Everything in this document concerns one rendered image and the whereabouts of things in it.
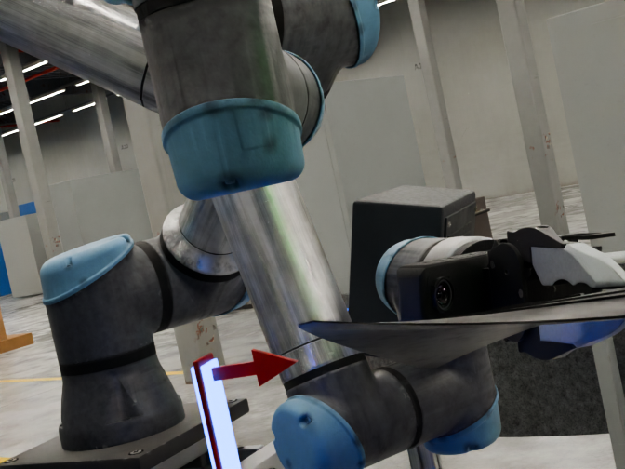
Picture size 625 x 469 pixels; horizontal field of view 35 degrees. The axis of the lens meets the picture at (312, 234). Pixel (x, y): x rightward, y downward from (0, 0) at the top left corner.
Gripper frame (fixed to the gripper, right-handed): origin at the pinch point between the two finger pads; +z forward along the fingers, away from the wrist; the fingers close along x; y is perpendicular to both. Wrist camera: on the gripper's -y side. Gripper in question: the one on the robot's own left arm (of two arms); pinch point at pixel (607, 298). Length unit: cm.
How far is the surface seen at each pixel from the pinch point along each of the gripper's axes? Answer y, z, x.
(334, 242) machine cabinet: 320, -934, 31
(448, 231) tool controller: 16, -54, -3
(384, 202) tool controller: 9, -56, -7
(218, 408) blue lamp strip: -23.5, -8.9, 4.4
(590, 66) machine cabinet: 372, -531, -83
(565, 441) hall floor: 188, -310, 101
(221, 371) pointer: -23.0, -8.7, 2.1
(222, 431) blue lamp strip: -23.4, -8.9, 5.9
